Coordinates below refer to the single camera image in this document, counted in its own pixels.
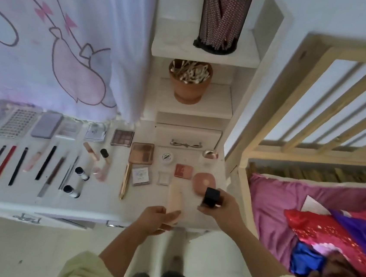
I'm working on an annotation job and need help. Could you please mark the person's left hand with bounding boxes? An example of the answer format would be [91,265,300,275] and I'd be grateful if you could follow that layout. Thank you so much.
[133,204,182,238]

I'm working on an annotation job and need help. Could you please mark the person's right hand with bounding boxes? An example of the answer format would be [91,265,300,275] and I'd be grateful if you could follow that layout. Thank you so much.
[195,189,246,235]

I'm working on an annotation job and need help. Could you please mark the pink foundation tube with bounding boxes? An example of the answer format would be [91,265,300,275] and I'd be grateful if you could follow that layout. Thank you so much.
[164,181,186,225]

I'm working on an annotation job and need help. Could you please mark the pink cushion compact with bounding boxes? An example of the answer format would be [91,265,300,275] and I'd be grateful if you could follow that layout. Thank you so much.
[192,171,218,197]

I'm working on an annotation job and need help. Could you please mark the pink blush pan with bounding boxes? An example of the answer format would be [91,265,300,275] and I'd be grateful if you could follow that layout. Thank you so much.
[174,163,195,180]

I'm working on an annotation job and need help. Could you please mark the small round white jar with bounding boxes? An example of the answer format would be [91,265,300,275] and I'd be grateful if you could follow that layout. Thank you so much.
[159,149,176,165]

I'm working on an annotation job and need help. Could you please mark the tan eyeshadow palette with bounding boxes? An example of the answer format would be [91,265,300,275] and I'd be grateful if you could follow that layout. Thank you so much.
[128,141,156,166]

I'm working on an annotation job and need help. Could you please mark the dark brown eyeshadow palette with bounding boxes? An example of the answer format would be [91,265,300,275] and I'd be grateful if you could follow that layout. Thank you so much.
[111,128,136,148]

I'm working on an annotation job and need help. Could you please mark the clear eyeshadow palette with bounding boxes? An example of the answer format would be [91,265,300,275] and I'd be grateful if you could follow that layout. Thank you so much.
[56,117,85,141]

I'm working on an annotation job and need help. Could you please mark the lavender rectangular palette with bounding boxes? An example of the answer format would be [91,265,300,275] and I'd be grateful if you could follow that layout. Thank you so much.
[31,109,64,141]

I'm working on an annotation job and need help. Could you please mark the red lip pencil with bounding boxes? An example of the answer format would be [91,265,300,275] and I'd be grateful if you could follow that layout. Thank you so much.
[0,144,18,185]

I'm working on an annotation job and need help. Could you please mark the white false eyelash tray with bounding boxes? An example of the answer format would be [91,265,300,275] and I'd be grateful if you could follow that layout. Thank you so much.
[0,106,42,141]

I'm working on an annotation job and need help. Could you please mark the person's right forearm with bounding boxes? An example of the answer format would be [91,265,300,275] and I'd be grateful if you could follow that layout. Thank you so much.
[217,222,356,277]

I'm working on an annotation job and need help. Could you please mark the person's left forearm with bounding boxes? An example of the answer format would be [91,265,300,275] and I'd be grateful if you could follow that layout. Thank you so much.
[58,215,162,277]

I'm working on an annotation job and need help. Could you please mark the white paper sheet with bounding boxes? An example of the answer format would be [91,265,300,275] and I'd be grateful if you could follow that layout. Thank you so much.
[301,195,334,217]

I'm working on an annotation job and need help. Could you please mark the red shiny packet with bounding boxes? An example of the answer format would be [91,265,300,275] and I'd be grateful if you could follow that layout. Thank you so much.
[279,208,366,277]

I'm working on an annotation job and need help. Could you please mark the brown fabric item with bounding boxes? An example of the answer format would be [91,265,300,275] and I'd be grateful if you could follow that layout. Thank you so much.
[305,248,354,277]

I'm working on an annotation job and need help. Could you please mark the terracotta pot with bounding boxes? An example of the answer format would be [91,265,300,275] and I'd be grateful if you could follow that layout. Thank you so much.
[165,59,214,108]

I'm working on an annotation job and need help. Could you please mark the white table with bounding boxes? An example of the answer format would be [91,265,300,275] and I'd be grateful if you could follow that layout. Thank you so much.
[0,101,237,238]

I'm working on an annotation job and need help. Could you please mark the bunch of cotton swabs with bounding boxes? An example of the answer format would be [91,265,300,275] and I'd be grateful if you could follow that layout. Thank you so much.
[173,59,211,86]

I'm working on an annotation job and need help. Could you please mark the white shelf unit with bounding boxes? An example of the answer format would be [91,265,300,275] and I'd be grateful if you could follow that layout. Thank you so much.
[140,0,296,161]

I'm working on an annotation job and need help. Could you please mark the dark container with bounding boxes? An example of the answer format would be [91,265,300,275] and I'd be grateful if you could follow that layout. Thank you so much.
[193,0,257,59]

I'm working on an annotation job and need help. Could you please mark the pink cartoon print cloth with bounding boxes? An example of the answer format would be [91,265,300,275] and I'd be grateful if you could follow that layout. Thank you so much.
[0,0,158,127]

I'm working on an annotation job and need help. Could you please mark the small white bow-handle drawer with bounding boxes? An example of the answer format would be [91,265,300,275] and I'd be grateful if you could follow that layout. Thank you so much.
[154,124,222,153]

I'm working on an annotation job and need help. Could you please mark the wooden bed frame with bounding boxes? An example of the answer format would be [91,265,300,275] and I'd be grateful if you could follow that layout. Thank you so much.
[215,25,366,251]

